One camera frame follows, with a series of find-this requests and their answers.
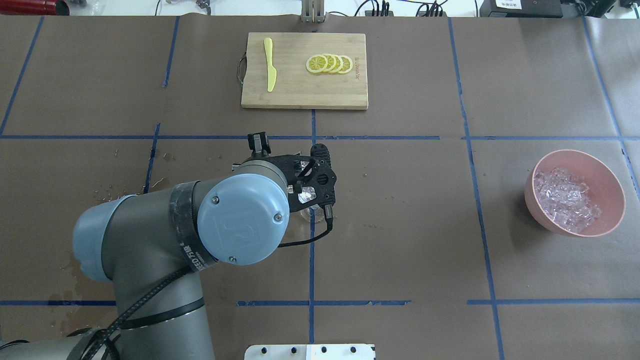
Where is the aluminium frame post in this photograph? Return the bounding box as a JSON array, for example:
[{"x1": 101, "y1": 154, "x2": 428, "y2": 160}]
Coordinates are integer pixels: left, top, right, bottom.
[{"x1": 301, "y1": 0, "x2": 327, "y2": 24}]

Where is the pink bowl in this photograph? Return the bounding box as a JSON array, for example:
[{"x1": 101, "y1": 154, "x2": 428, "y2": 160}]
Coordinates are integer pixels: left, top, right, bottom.
[{"x1": 523, "y1": 149, "x2": 626, "y2": 239}]

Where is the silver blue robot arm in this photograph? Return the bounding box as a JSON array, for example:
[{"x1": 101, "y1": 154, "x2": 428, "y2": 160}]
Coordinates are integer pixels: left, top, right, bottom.
[{"x1": 1, "y1": 132, "x2": 336, "y2": 360}]

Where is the clear wine glass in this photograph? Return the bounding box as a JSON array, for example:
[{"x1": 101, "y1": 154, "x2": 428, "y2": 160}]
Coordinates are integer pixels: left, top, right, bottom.
[{"x1": 289, "y1": 159, "x2": 326, "y2": 224}]

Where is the red cylinder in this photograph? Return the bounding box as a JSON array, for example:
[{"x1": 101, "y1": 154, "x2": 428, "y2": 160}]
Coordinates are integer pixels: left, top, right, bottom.
[{"x1": 0, "y1": 0, "x2": 70, "y2": 16}]

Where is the lemon slice nearest knife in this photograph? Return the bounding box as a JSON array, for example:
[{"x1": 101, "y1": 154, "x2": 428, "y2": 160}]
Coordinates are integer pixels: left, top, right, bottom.
[{"x1": 305, "y1": 54, "x2": 329, "y2": 74}]

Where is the black box on table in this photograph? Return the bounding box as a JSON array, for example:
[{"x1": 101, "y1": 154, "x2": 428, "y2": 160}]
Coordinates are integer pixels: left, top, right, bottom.
[{"x1": 478, "y1": 0, "x2": 563, "y2": 19}]

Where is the lemon slice farthest from knife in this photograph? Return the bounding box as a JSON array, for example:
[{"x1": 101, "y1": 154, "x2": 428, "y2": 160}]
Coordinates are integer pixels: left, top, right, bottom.
[{"x1": 337, "y1": 55, "x2": 354, "y2": 75}]

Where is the yellow plastic knife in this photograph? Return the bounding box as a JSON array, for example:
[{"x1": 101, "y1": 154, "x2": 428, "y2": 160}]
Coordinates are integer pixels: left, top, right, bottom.
[{"x1": 263, "y1": 38, "x2": 277, "y2": 92}]

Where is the bamboo cutting board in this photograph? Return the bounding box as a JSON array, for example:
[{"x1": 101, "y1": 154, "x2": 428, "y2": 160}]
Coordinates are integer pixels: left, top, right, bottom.
[{"x1": 241, "y1": 32, "x2": 370, "y2": 111}]

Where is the clear ice cubes pile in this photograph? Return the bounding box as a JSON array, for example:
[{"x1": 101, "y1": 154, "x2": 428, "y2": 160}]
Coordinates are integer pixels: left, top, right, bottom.
[{"x1": 533, "y1": 167, "x2": 602, "y2": 233}]

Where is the white pole base plate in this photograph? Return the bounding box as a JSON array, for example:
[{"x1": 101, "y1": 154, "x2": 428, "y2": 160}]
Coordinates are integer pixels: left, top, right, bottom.
[{"x1": 244, "y1": 343, "x2": 377, "y2": 360}]

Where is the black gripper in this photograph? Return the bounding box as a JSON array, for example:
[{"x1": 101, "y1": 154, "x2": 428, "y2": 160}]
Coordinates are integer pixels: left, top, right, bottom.
[{"x1": 247, "y1": 132, "x2": 313, "y2": 200}]

